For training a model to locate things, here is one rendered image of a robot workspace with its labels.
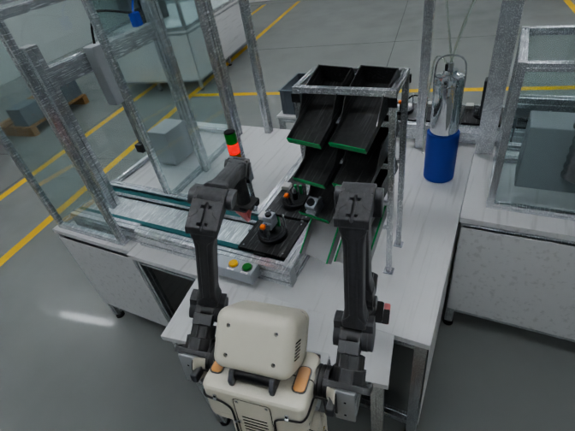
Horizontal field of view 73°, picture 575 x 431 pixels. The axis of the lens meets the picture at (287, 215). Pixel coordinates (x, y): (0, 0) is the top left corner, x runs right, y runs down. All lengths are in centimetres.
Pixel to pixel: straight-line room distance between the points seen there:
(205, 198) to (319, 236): 76
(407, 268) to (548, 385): 113
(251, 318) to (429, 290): 91
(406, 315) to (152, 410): 162
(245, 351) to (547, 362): 199
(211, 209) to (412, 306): 96
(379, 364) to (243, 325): 65
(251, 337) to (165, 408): 166
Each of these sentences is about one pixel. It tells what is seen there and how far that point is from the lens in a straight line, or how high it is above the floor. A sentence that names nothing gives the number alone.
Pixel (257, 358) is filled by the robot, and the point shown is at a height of 132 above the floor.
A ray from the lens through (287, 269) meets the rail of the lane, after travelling 163.
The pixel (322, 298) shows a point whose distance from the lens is 164.
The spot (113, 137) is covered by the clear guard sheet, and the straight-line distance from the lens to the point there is 276.
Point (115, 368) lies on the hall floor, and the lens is 288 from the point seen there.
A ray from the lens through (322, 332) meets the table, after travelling 155.
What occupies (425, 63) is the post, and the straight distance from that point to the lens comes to 232.
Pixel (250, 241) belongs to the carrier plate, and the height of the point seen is 97.
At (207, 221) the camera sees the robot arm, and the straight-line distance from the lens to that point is 91.
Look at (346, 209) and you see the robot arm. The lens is 84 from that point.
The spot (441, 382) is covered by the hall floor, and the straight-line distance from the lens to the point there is 245.
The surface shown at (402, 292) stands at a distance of 166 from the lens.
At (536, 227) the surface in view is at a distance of 205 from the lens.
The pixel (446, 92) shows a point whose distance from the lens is 199.
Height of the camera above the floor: 214
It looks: 39 degrees down
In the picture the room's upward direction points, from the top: 11 degrees counter-clockwise
